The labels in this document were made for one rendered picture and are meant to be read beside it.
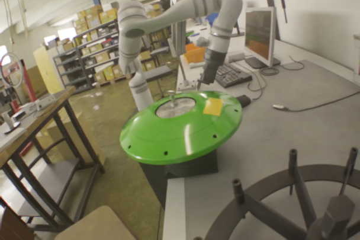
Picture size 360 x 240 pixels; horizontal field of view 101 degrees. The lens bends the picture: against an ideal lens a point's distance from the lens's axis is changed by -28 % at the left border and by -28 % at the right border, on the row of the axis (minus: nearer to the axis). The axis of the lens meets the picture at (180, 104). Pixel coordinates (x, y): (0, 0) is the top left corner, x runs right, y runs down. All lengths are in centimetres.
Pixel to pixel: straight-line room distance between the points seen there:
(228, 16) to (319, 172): 49
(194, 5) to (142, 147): 43
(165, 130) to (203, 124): 8
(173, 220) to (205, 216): 7
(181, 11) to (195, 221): 55
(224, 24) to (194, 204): 52
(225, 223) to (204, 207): 12
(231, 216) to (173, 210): 16
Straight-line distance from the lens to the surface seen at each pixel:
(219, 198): 48
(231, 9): 65
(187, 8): 62
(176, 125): 42
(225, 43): 68
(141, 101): 105
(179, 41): 96
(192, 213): 47
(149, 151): 41
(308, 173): 41
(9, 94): 166
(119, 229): 91
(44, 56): 747
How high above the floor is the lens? 129
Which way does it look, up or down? 24 degrees down
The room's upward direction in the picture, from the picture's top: 17 degrees counter-clockwise
